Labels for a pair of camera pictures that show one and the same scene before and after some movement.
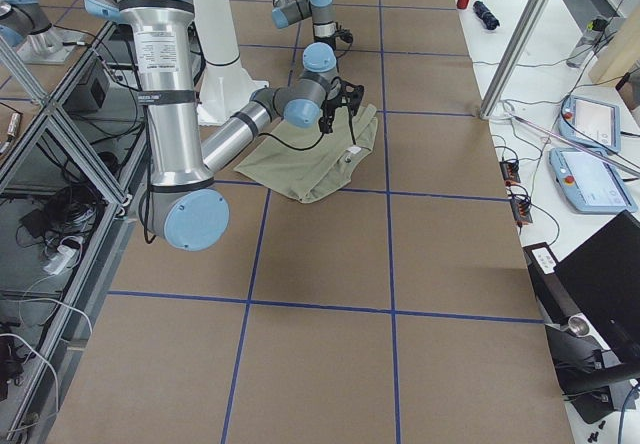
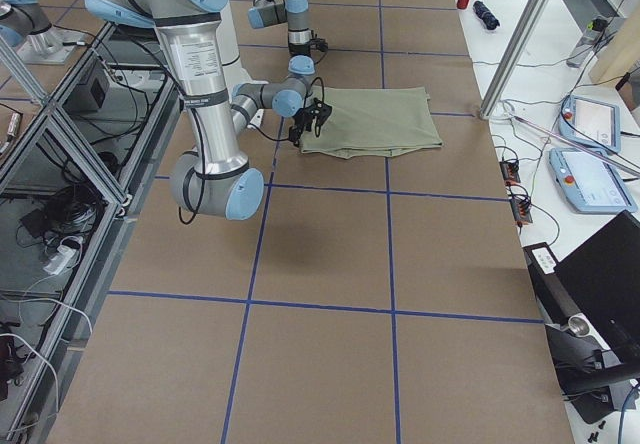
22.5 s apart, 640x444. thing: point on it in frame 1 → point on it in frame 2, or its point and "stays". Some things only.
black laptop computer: (603, 277) stays
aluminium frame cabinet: (73, 167) stays
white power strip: (61, 260) stays
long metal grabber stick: (573, 143) stays
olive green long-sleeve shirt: (309, 164) → (373, 120)
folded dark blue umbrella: (486, 15) stays
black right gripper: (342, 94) → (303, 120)
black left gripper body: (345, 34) → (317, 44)
